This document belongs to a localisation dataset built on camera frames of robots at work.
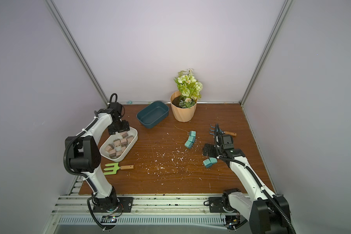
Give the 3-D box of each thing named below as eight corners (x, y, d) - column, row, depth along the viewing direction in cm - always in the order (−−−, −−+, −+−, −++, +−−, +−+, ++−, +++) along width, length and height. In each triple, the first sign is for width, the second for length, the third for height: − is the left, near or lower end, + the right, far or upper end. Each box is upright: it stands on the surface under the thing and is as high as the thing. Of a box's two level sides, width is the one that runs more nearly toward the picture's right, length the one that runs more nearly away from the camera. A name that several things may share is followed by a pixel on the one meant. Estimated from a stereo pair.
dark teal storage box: (135, 119, 112) (133, 114, 107) (159, 104, 123) (158, 98, 118) (148, 132, 105) (147, 127, 100) (172, 114, 115) (172, 109, 110)
